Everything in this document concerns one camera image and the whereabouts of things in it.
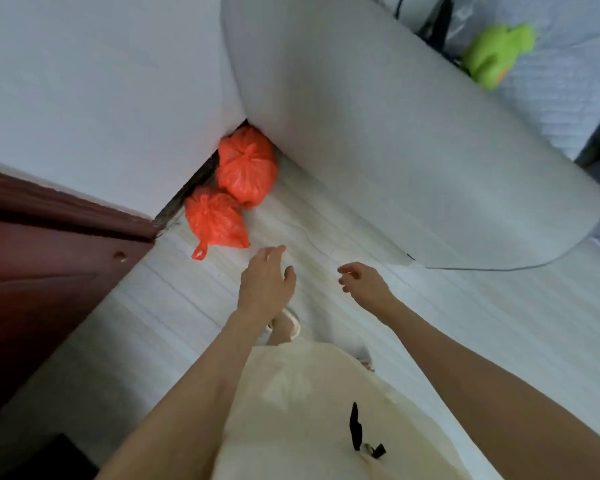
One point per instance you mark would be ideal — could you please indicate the person's right hand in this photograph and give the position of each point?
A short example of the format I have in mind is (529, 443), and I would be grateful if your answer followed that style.
(372, 289)

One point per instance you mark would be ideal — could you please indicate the person's left hand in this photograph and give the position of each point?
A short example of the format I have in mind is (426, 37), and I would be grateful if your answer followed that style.
(262, 289)

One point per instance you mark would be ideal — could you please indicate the person's right fingers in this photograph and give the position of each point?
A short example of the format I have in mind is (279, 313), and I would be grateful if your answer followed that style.
(350, 275)

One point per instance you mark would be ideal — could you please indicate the person's left thumb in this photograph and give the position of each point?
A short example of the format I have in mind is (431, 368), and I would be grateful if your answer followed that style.
(289, 277)

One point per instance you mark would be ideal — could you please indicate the person's right forearm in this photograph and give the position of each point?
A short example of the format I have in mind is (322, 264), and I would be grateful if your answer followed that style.
(495, 389)

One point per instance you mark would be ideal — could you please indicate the person's left forearm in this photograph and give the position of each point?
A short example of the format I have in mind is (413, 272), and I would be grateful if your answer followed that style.
(190, 399)

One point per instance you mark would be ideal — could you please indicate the person's white sandal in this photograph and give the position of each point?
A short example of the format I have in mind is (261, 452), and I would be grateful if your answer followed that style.
(289, 324)

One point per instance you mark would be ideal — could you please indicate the small orange plastic bag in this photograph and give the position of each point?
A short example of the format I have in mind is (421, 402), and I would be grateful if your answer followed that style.
(215, 219)

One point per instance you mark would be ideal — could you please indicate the large orange plastic bag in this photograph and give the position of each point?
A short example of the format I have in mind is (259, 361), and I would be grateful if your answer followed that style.
(246, 167)

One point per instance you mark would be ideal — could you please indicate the person's cream garment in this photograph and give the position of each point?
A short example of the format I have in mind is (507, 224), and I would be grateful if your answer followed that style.
(305, 419)

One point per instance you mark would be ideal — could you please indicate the dark red wooden door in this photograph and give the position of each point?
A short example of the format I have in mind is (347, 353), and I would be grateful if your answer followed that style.
(40, 274)

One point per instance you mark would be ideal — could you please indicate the green plush toy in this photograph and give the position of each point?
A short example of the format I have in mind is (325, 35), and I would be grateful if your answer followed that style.
(495, 52)

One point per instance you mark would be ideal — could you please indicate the light blue quilted cover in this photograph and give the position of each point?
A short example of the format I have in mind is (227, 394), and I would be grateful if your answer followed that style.
(565, 59)

